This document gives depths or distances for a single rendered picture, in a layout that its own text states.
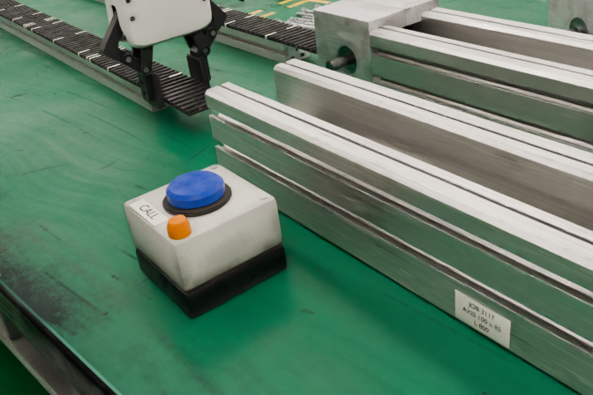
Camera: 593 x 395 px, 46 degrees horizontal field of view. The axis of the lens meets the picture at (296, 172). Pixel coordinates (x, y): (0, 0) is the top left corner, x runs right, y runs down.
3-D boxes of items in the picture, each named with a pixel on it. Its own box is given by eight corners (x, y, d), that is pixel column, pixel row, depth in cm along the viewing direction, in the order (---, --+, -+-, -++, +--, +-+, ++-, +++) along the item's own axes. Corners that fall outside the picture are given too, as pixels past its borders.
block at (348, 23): (304, 98, 78) (294, 14, 74) (385, 65, 84) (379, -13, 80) (357, 117, 71) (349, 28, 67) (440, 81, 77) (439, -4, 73)
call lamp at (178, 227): (164, 234, 44) (160, 218, 44) (184, 224, 45) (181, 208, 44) (175, 242, 43) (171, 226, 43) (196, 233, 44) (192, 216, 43)
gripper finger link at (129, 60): (139, 42, 74) (153, 100, 77) (111, 51, 72) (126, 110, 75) (153, 48, 71) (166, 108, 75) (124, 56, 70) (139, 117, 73)
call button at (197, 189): (160, 207, 49) (153, 182, 48) (209, 186, 50) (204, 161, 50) (188, 228, 46) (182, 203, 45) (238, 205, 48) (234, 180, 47)
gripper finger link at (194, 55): (205, 23, 78) (215, 78, 81) (180, 30, 76) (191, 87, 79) (220, 27, 75) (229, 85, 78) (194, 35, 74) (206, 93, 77)
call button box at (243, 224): (139, 271, 52) (119, 197, 49) (247, 219, 56) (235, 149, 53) (191, 321, 46) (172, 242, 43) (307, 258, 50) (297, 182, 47)
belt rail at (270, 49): (41, -18, 160) (38, -30, 158) (58, -21, 162) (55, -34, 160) (285, 64, 89) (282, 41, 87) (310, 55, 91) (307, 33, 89)
